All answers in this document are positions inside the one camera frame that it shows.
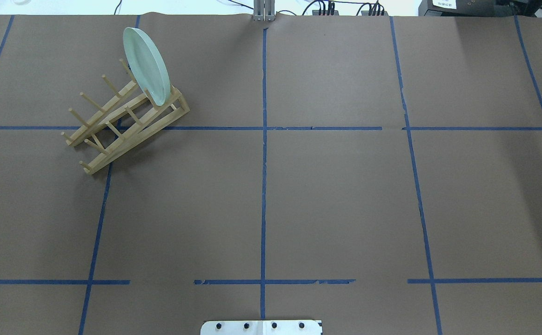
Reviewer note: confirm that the light green plate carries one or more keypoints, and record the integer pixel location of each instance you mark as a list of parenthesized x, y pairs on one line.
[(147, 65)]

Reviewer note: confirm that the orange black connector block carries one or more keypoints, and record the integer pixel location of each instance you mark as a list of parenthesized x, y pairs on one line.
[(325, 8)]

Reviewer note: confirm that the black box with label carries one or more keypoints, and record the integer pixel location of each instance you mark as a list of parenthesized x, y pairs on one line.
[(478, 8)]

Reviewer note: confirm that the wooden dish rack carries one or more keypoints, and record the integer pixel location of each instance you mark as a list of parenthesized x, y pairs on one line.
[(123, 122)]

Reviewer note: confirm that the aluminium frame post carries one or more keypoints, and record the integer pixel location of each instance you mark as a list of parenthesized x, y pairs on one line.
[(264, 10)]

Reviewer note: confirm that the white pedestal column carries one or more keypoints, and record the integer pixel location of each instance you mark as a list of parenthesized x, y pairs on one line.
[(262, 327)]

